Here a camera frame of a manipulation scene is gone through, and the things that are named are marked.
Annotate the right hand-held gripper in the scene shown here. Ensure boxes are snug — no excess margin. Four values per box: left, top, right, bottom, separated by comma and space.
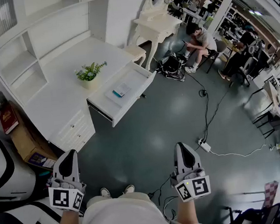
166, 139, 212, 203

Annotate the white desk with shelf hutch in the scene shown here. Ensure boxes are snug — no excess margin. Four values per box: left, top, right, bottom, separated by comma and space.
0, 0, 157, 159

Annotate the person's right forearm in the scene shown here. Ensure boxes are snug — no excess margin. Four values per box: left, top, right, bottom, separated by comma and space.
174, 197, 200, 224

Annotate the cream cushioned stool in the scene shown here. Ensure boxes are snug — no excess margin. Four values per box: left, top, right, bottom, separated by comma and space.
124, 43, 149, 69

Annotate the black bag with cables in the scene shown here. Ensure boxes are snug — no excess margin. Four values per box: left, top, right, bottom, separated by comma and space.
153, 51, 190, 85

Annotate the small blue-white box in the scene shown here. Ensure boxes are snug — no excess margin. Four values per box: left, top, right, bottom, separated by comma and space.
111, 82, 133, 99

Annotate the person's left white shoe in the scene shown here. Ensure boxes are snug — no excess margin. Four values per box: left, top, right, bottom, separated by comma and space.
99, 187, 112, 200

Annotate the red book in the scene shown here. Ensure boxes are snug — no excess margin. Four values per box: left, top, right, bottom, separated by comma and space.
0, 106, 21, 136

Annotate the artificial plant in white pot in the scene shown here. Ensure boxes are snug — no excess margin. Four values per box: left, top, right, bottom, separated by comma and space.
73, 60, 110, 92

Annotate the person's right white shoe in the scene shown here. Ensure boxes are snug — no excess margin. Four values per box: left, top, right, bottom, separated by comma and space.
122, 183, 136, 195

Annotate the checkered board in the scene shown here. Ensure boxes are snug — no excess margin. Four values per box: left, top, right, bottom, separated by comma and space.
261, 179, 280, 209

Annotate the white and black machine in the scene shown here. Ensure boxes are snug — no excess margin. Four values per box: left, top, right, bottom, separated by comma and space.
0, 124, 39, 203

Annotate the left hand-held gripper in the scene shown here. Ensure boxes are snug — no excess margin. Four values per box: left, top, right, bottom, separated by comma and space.
44, 148, 89, 215

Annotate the white cable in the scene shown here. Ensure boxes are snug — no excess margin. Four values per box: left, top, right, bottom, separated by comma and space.
209, 141, 272, 161

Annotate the white drawer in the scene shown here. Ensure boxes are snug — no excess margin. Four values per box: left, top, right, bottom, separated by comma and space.
83, 58, 162, 131

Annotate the black metal chair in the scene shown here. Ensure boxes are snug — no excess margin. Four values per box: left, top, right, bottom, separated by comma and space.
250, 108, 280, 140

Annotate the white power strip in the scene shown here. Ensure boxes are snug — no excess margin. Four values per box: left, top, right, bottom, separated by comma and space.
197, 137, 212, 153

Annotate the grey chair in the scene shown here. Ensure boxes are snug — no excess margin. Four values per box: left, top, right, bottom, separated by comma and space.
202, 39, 230, 74

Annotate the cream vanity table with mirror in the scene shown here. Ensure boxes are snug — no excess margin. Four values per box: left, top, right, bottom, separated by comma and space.
127, 0, 188, 72

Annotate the brown cardboard box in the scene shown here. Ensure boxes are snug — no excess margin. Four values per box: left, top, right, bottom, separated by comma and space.
8, 110, 59, 171

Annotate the person's light clothing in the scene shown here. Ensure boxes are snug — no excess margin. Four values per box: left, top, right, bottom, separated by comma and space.
75, 183, 212, 224

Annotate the person's white shoe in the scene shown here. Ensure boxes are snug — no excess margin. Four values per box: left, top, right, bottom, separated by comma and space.
99, 187, 112, 200
122, 183, 136, 195

